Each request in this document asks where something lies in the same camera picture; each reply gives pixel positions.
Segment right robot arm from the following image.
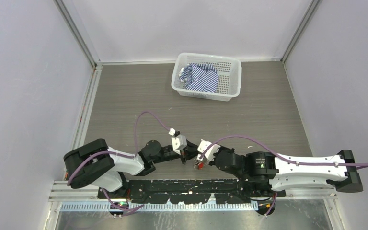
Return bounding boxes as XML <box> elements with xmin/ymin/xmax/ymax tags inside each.
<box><xmin>197</xmin><ymin>142</ymin><xmax>363</xmax><ymax>197</ymax></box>

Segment blue striped shirt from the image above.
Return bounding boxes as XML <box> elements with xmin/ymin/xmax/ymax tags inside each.
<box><xmin>179</xmin><ymin>63</ymin><xmax>219</xmax><ymax>93</ymax></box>

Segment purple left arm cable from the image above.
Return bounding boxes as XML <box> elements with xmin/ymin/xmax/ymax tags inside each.
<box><xmin>67</xmin><ymin>110</ymin><xmax>175</xmax><ymax>217</ymax></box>

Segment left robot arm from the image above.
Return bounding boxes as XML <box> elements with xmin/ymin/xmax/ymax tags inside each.
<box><xmin>63</xmin><ymin>138</ymin><xmax>199</xmax><ymax>198</ymax></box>

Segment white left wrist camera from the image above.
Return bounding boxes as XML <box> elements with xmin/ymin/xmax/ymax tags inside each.
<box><xmin>168</xmin><ymin>128</ymin><xmax>187</xmax><ymax>155</ymax></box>

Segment white plastic basket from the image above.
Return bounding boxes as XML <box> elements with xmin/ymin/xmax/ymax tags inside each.
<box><xmin>171</xmin><ymin>53</ymin><xmax>242</xmax><ymax>102</ymax></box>

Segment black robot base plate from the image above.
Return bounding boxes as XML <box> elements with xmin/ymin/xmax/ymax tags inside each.
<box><xmin>107</xmin><ymin>179</ymin><xmax>275</xmax><ymax>204</ymax></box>

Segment red key tag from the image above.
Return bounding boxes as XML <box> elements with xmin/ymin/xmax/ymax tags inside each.
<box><xmin>194</xmin><ymin>160</ymin><xmax>204</xmax><ymax>170</ymax></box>

